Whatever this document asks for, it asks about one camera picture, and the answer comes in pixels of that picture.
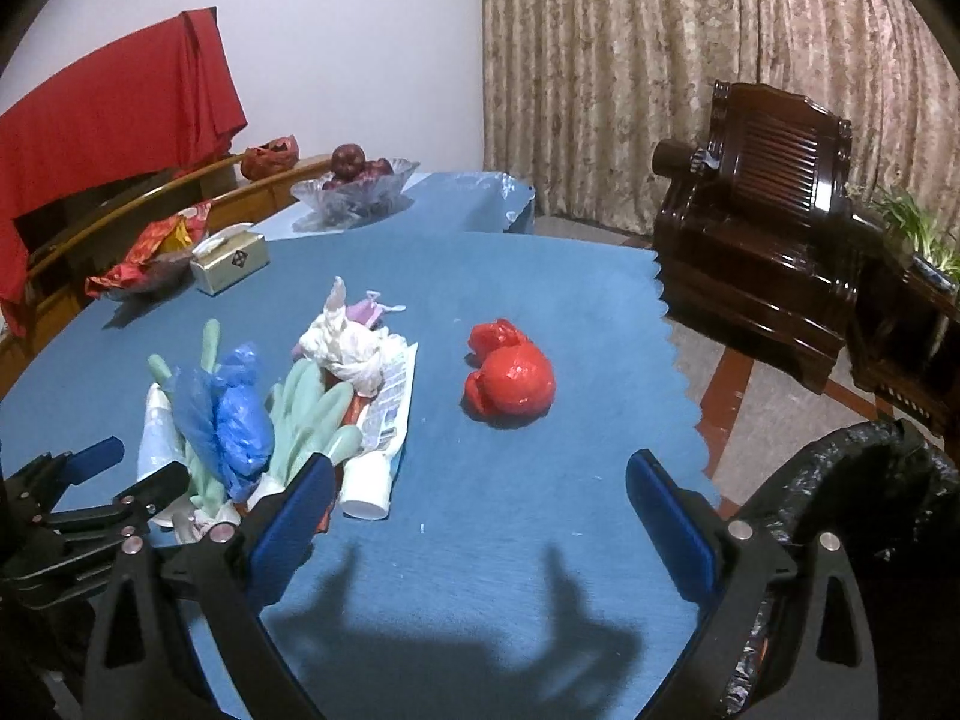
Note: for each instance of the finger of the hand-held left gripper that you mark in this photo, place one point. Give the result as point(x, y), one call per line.
point(97, 454)
point(154, 487)

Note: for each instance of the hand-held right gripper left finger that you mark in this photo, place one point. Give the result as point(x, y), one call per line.
point(296, 517)

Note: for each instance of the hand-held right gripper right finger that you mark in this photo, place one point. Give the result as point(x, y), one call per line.
point(667, 525)

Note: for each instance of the white plastic bag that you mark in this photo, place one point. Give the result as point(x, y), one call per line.
point(157, 435)

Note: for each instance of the green rubber glove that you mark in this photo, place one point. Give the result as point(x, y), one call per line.
point(206, 465)
point(311, 409)

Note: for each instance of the blue plastic bag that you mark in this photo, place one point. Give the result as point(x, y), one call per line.
point(240, 427)

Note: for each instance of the white tube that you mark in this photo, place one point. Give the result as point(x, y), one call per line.
point(390, 409)

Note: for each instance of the white tissue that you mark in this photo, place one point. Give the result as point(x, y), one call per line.
point(345, 349)

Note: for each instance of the pink face mask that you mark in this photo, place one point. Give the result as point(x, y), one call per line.
point(364, 310)

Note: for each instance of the red and yellow snack packet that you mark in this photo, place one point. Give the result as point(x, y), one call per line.
point(150, 244)

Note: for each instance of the gold tissue box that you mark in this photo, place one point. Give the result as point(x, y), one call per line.
point(229, 262)

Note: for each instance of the light wooden bench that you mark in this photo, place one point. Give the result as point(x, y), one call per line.
point(225, 195)

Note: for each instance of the dark wooden armchair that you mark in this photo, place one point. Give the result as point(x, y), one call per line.
point(757, 240)

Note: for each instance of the dark wooden side table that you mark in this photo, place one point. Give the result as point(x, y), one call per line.
point(915, 330)

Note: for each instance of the glass fruit bowl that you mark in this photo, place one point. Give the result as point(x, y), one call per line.
point(352, 199)

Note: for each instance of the red cloth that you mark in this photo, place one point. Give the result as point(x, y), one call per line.
point(112, 112)

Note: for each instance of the small red plastic bag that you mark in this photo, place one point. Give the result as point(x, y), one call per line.
point(270, 156)

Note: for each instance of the large dark red fruit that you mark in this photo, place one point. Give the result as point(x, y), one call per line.
point(349, 160)

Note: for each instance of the small dark red fruit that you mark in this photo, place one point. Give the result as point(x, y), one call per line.
point(379, 165)

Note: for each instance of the green potted plant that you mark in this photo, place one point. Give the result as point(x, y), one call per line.
point(911, 221)

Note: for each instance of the beige patterned curtain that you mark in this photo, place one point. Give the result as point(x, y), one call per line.
point(637, 67)

